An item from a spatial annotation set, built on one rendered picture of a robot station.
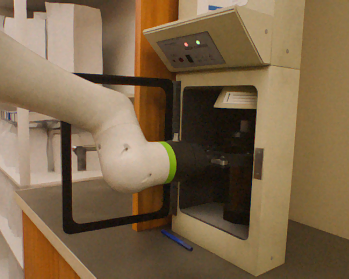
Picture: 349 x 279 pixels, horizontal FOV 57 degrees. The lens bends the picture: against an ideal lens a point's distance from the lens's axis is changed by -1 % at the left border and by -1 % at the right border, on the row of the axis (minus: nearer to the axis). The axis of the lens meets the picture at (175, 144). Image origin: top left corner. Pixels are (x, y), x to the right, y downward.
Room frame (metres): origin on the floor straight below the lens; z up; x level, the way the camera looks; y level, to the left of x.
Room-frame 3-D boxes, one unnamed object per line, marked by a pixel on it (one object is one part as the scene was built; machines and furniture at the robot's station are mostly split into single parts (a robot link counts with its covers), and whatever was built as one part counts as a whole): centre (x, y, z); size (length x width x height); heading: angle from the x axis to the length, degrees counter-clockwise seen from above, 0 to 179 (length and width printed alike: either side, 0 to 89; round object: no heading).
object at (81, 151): (0.78, 0.23, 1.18); 0.02 x 0.02 x 0.06; 31
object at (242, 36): (0.78, -0.05, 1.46); 0.32 x 0.11 x 0.10; 38
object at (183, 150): (0.72, 0.00, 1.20); 0.09 x 0.06 x 0.12; 38
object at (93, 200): (0.85, 0.14, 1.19); 0.30 x 0.01 x 0.40; 121
